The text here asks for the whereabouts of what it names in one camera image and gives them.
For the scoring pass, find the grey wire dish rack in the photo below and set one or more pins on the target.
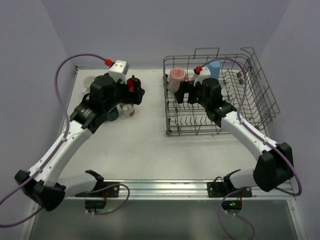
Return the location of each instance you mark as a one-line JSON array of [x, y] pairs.
[[241, 84]]

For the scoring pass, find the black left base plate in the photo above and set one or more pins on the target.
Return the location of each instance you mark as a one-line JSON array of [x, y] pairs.
[[110, 190]]

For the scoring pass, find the white mug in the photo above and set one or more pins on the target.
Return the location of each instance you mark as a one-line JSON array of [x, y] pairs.
[[87, 84]]

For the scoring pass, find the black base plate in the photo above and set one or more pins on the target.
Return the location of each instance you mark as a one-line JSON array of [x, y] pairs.
[[221, 187], [110, 190]]

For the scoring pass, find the blue tall tumbler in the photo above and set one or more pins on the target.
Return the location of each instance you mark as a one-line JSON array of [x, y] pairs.
[[214, 68]]

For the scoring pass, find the pink patterned mug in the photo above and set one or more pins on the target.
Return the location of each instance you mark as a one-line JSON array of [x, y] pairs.
[[176, 76]]

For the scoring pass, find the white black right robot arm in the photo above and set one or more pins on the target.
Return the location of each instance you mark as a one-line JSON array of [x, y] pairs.
[[274, 161]]

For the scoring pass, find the red mug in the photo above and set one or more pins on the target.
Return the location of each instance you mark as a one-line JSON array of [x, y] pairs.
[[131, 83]]

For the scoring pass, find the beige tall cup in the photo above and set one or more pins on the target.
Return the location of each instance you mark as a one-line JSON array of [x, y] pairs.
[[194, 77]]

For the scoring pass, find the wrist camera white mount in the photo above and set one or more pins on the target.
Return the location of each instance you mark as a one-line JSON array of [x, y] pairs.
[[118, 71], [203, 73]]

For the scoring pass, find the dark teal mug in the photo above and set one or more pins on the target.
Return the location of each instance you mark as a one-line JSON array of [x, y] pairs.
[[112, 115]]

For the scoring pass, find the black controller box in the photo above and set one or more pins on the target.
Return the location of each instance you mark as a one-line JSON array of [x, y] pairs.
[[94, 206], [232, 206]]

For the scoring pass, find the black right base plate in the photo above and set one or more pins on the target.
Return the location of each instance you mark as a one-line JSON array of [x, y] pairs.
[[221, 187]]

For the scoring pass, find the black right controller box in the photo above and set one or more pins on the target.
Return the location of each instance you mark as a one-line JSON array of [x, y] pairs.
[[232, 206]]

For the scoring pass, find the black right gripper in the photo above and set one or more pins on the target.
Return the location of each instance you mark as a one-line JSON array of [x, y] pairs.
[[196, 91]]

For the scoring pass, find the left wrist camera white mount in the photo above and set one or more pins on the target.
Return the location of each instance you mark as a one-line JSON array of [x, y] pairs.
[[118, 71]]

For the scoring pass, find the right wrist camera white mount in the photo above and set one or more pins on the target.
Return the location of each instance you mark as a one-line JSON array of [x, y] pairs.
[[203, 73]]

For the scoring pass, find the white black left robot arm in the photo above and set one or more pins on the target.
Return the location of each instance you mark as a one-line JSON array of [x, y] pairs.
[[42, 182]]

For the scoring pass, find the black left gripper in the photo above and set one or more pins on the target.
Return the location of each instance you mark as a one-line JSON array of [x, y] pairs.
[[126, 88]]

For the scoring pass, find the black left controller box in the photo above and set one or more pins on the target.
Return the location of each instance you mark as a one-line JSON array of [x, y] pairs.
[[94, 206]]

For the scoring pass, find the aluminium mounting rail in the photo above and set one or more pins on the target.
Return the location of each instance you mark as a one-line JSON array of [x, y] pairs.
[[188, 190]]

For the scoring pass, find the cream small cup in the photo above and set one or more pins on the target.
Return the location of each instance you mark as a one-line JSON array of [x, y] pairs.
[[127, 109]]

